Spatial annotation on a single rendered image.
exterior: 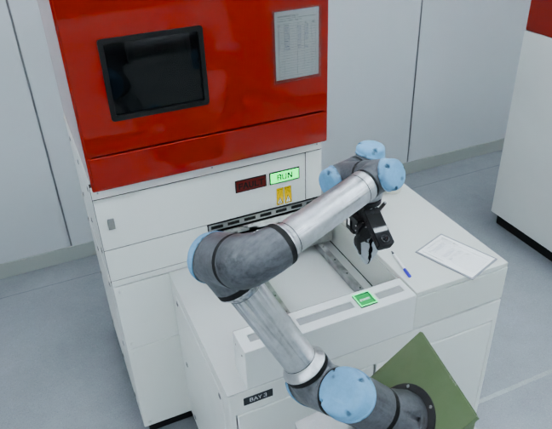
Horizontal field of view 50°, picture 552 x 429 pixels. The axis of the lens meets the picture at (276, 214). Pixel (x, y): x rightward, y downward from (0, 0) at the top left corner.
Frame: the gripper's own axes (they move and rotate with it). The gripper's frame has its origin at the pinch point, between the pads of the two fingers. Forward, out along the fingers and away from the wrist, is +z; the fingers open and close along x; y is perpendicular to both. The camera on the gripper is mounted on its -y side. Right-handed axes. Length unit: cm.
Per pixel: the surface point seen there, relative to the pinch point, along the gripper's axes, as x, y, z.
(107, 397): 77, 89, 111
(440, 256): -32.4, 7.8, 13.7
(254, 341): 36.0, -1.2, 14.6
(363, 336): 2.8, -4.0, 23.9
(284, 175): 0, 58, 0
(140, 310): 58, 58, 42
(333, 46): -101, 207, 6
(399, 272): -16.0, 6.9, 14.1
